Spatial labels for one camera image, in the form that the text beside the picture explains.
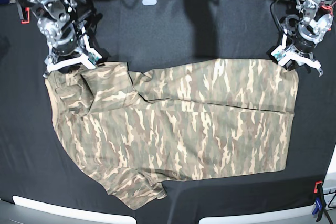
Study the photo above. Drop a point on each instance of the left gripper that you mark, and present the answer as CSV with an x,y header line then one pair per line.
x,y
300,51

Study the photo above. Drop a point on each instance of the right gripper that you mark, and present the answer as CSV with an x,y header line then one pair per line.
x,y
66,45

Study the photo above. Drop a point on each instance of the camouflage t-shirt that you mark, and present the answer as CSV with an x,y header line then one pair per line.
x,y
131,131

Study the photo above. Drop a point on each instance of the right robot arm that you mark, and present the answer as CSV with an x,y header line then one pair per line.
x,y
65,24

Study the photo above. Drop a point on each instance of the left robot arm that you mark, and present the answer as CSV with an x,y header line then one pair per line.
x,y
302,32

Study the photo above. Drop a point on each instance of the left rear orange clamp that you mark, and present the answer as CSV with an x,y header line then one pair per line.
x,y
24,14

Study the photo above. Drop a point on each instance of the black table cloth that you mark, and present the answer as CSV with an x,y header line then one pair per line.
x,y
34,164

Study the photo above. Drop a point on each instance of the front right blue clamp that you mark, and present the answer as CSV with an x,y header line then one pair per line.
x,y
319,201

